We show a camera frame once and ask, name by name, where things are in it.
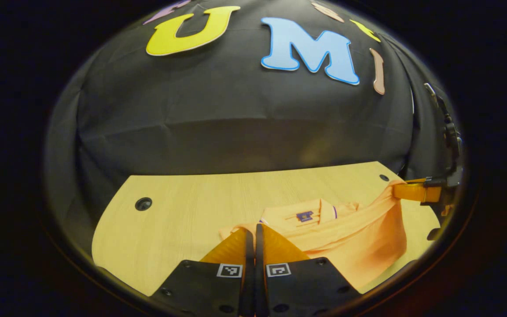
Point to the black backdrop cloth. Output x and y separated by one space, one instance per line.
236 123

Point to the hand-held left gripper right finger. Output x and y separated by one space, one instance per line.
260 273

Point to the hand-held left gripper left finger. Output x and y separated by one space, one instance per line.
248 273

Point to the orange T-shirt with striped collar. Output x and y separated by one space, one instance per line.
359 237

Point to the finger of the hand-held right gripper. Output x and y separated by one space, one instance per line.
416 192

